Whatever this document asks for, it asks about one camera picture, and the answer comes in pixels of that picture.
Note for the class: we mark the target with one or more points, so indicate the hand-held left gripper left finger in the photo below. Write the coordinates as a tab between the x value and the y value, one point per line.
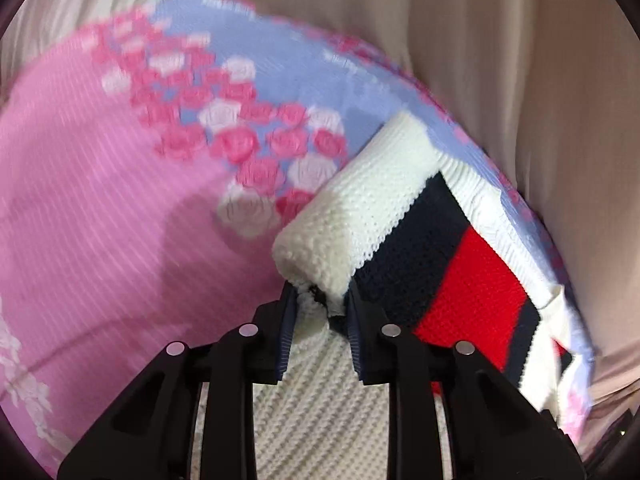
286	332

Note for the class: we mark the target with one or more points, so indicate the white curtain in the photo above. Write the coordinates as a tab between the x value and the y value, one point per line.
75	0

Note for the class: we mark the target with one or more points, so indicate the pink floral bedsheet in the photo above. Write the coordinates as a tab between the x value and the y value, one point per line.
100	210

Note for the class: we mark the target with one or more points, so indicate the white striped knit sweater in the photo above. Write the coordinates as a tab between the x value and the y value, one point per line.
350	200

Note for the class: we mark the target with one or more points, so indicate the beige cloth backdrop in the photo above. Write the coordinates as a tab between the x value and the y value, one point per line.
450	35

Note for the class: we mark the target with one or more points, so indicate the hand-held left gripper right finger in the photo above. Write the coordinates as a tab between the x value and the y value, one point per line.
357	332

